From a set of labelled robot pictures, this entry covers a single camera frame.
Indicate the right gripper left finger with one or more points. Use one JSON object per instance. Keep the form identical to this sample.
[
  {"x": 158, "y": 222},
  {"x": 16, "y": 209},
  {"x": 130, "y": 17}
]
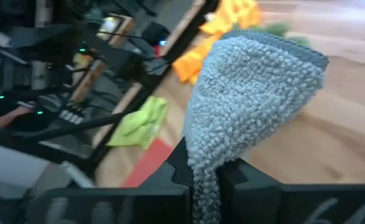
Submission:
[{"x": 123, "y": 205}]

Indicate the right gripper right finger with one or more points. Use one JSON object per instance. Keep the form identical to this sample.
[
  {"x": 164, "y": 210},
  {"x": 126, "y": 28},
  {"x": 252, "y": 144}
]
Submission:
[{"x": 263, "y": 202}]

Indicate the grey microfiber towel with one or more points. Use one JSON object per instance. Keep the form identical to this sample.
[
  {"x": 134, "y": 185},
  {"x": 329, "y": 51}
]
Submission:
[{"x": 247, "y": 93}]

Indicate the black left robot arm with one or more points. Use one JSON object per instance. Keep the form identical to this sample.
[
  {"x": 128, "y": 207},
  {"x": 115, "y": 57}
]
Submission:
[{"x": 120, "y": 62}]

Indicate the person's forearm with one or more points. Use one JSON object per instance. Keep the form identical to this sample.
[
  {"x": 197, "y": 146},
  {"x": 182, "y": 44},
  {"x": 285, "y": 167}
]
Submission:
[{"x": 5, "y": 118}]

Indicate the lime green microfiber towel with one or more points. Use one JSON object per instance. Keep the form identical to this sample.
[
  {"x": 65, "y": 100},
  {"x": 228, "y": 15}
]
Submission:
[{"x": 141, "y": 124}]

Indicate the orange microfiber towel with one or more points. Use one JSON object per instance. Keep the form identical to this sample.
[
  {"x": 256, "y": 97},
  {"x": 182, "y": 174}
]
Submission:
[{"x": 232, "y": 12}]

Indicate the pink translucent plastic bin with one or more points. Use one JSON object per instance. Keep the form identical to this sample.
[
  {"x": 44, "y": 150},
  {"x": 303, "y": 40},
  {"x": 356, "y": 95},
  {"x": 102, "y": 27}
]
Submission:
[{"x": 151, "y": 161}]

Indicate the black device with blue light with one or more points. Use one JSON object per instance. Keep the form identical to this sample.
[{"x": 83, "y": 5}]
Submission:
[{"x": 155, "y": 32}]

